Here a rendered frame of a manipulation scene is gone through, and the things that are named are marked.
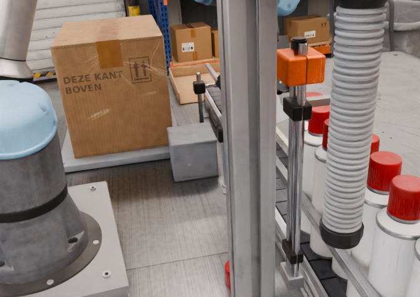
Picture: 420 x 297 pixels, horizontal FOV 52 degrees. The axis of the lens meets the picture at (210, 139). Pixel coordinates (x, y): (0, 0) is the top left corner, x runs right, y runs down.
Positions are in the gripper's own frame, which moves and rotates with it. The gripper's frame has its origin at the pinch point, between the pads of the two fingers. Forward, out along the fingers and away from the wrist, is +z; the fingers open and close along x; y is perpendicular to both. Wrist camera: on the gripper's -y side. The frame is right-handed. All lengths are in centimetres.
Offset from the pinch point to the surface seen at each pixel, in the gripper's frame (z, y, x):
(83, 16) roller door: -170, -71, 356
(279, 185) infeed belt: 10.2, -1.0, -6.6
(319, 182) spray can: 9.3, -2.5, -29.9
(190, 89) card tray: -23, -7, 60
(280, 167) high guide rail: 6.8, -3.5, -17.2
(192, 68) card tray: -34, -4, 74
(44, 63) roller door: -130, -119, 372
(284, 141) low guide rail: 1.9, 3.6, 0.9
